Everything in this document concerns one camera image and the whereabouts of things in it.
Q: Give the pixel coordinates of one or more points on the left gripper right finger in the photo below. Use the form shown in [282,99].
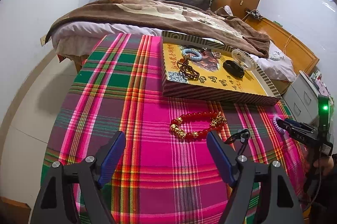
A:
[277,203]

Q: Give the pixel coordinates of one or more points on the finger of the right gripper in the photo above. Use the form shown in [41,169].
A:
[300,125]
[295,132]

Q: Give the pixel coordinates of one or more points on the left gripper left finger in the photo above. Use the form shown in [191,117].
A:
[56,202]

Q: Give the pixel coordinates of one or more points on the rose gold hair claw clip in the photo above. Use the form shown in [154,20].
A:
[244,60]

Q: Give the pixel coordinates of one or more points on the grey drawer cabinet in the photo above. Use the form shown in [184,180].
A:
[302,99]

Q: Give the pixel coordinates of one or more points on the wooden headboard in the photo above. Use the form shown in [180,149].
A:
[302,57]

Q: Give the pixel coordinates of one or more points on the plaid pink green tablecloth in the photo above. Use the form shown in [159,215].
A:
[159,179]

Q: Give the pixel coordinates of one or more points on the black wristband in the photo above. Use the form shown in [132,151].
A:
[233,69]

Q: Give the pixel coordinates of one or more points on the yellow striped cardboard box tray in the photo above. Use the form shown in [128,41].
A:
[189,70]

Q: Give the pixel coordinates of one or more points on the bed with white sheet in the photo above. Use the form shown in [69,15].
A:
[76,41]

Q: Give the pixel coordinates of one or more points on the brown plush blanket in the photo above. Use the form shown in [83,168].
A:
[172,16]

